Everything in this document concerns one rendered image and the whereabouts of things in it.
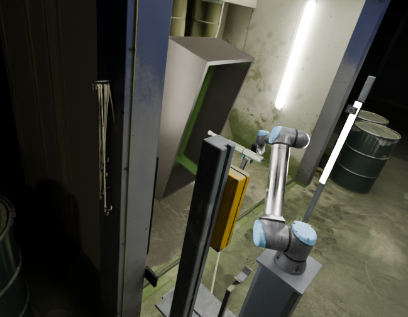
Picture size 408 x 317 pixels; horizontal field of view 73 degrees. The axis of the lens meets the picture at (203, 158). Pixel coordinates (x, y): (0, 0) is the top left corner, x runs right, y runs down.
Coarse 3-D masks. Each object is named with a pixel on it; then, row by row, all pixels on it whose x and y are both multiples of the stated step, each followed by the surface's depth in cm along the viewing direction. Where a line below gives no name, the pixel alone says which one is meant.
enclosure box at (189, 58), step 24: (168, 48) 170; (192, 48) 166; (216, 48) 185; (168, 72) 176; (192, 72) 165; (216, 72) 224; (240, 72) 212; (168, 96) 182; (192, 96) 170; (216, 96) 231; (168, 120) 189; (192, 120) 255; (216, 120) 239; (168, 144) 197; (192, 144) 264; (168, 168) 205; (192, 168) 274; (168, 192) 236
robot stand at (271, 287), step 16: (272, 256) 170; (256, 272) 174; (272, 272) 160; (304, 272) 163; (256, 288) 174; (272, 288) 165; (288, 288) 157; (304, 288) 154; (256, 304) 178; (272, 304) 169; (288, 304) 161
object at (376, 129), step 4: (356, 124) 373; (360, 124) 378; (364, 124) 382; (368, 124) 384; (372, 124) 386; (364, 128) 363; (368, 128) 366; (372, 128) 369; (376, 128) 373; (380, 128) 376; (384, 128) 378; (372, 132) 355; (376, 132) 358; (380, 132) 361; (384, 132) 364; (388, 132) 367; (392, 132) 369; (384, 136) 348; (388, 136) 350; (392, 136) 354; (396, 136) 356
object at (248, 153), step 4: (208, 132) 218; (236, 144) 209; (236, 148) 208; (240, 148) 206; (244, 148) 206; (240, 152) 207; (244, 152) 205; (248, 152) 203; (252, 152) 204; (248, 156) 204; (252, 156) 202; (256, 156) 201; (260, 156) 202; (244, 160) 207; (256, 160) 201; (260, 160) 200; (244, 164) 208; (240, 168) 211; (244, 168) 211
